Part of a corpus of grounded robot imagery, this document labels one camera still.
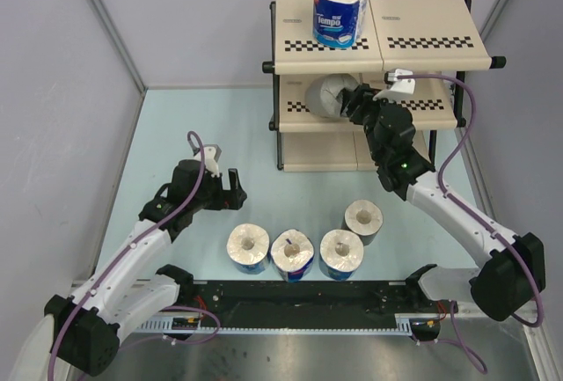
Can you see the Tempo dark blue paper roll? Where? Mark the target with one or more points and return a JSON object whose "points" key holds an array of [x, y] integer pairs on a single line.
{"points": [[338, 23]]}

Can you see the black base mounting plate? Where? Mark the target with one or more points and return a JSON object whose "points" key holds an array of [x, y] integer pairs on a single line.
{"points": [[400, 297]]}

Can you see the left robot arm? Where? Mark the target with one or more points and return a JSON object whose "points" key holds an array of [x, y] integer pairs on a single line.
{"points": [[87, 328]]}

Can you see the dark blue paper roll front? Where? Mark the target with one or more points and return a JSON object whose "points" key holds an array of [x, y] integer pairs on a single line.
{"points": [[292, 254]]}

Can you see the dark green paper roll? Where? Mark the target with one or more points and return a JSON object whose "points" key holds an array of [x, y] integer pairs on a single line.
{"points": [[364, 218]]}

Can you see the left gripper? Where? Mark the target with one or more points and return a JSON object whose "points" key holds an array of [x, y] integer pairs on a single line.
{"points": [[227, 199]]}

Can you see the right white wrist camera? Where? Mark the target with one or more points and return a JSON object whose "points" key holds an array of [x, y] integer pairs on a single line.
{"points": [[399, 85]]}

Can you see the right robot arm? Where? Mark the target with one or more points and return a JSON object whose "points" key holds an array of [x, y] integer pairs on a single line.
{"points": [[511, 266]]}

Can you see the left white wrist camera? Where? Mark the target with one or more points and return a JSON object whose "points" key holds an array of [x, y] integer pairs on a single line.
{"points": [[211, 154]]}

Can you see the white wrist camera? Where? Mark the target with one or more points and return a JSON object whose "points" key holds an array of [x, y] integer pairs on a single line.
{"points": [[399, 85], [211, 154]]}

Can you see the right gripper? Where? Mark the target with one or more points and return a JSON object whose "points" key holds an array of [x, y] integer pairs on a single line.
{"points": [[354, 98]]}

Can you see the grey paper roll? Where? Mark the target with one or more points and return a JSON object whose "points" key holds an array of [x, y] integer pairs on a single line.
{"points": [[324, 97]]}

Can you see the beige three-tier shelf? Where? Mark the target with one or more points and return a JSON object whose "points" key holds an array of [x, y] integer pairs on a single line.
{"points": [[423, 36]]}

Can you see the light blue paper roll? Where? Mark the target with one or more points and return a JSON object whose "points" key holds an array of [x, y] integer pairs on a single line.
{"points": [[248, 248], [341, 254]]}

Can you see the white slotted cable duct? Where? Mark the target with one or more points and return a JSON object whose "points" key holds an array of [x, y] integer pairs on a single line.
{"points": [[340, 322]]}

